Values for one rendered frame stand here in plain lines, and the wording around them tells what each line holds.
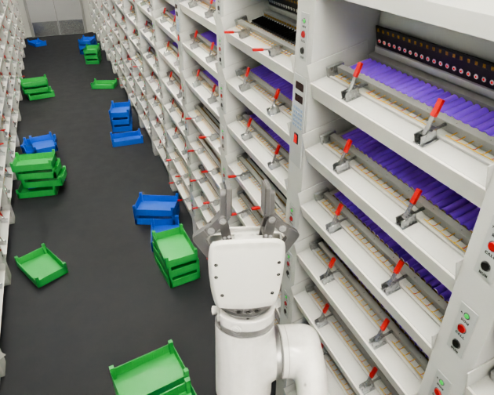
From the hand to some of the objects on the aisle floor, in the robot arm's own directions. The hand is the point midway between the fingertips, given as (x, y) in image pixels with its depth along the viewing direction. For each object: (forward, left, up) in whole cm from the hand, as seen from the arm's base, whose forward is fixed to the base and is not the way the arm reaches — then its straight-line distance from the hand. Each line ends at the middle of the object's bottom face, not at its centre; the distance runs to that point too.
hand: (246, 197), depth 57 cm
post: (+59, +3, -162) cm, 172 cm away
